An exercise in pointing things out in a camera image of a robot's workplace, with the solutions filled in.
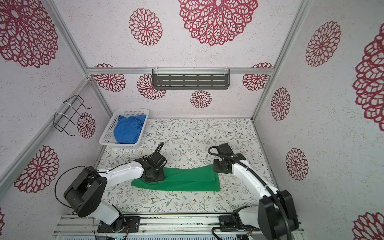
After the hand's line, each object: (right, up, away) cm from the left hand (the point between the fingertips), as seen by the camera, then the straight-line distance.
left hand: (160, 179), depth 90 cm
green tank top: (+25, +1, -1) cm, 25 cm away
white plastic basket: (-39, +25, +13) cm, 48 cm away
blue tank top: (-28, +30, +19) cm, 45 cm away
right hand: (+34, +9, -4) cm, 35 cm away
